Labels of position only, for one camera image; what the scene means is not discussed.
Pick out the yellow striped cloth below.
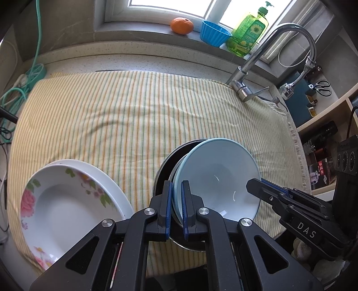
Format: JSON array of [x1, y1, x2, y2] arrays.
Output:
[[7, 70, 311, 276]]

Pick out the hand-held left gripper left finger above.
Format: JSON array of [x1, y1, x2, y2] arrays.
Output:
[[29, 180, 172, 291]]

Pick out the rose print white plate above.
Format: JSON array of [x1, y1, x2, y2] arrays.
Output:
[[20, 164, 126, 271]]

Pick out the red printed box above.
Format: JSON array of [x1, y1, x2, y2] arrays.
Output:
[[308, 158, 337, 192]]

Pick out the beige shelf unit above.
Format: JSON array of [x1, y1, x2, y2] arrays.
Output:
[[294, 87, 358, 196]]

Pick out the large steel bowl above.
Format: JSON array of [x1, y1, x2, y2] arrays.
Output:
[[152, 138, 209, 251]]

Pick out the black rectangular device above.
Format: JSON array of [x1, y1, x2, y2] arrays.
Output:
[[305, 120, 339, 143]]

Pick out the teal power cable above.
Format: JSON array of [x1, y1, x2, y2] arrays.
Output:
[[0, 0, 45, 140]]

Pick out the orange fruit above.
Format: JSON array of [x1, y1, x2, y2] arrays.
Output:
[[170, 17, 194, 35]]

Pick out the window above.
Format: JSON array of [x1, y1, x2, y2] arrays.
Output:
[[94, 0, 308, 34]]

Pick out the brown leaf floral plate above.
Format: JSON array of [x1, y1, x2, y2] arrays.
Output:
[[53, 159, 135, 220]]

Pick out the pale blue ceramic bowl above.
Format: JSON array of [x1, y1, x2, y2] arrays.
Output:
[[168, 138, 262, 224]]

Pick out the chrome faucet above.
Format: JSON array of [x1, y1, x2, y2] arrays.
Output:
[[226, 23, 322, 103]]

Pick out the black tripod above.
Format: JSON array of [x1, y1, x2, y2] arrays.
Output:
[[0, 106, 19, 124]]

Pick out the black scissors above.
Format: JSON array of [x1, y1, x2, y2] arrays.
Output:
[[309, 80, 332, 97]]

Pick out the blue ribbed cup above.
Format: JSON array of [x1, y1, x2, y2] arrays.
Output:
[[199, 20, 232, 47]]

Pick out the teal round power strip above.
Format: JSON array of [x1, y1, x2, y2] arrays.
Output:
[[15, 64, 47, 90]]

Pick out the dark blue knife block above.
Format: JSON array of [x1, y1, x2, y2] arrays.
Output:
[[282, 70, 318, 128]]

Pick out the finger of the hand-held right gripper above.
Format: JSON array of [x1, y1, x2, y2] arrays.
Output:
[[261, 180, 331, 216], [246, 178, 289, 216]]

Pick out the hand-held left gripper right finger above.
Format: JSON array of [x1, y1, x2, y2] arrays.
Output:
[[181, 180, 325, 291]]

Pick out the bundled black cable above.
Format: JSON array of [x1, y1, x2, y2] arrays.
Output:
[[0, 126, 13, 144]]

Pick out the green detergent bottle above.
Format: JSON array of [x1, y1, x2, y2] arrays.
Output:
[[226, 1, 275, 58]]

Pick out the person's right hand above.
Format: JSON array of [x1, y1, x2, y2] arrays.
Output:
[[291, 239, 347, 277]]

